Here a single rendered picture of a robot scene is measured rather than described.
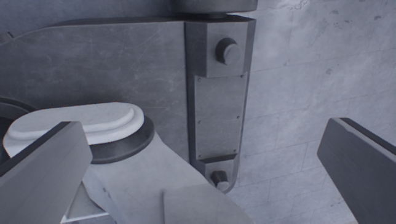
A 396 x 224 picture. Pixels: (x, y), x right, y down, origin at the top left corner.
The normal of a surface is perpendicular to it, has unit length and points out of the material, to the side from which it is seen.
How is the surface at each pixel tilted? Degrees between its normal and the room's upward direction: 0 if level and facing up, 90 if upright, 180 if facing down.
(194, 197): 115
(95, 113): 90
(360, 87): 0
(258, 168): 0
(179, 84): 0
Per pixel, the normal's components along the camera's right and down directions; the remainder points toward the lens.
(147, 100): 0.21, 0.48
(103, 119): -0.01, -0.87
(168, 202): -0.10, -0.99
